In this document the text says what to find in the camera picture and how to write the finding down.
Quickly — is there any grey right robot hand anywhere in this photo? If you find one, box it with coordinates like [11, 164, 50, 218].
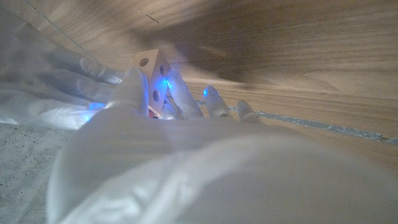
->
[0, 6, 125, 131]

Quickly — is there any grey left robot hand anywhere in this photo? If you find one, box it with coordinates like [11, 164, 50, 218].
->
[46, 67, 398, 224]

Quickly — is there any wooden block with holes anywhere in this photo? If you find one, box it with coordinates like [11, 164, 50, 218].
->
[132, 48, 172, 118]

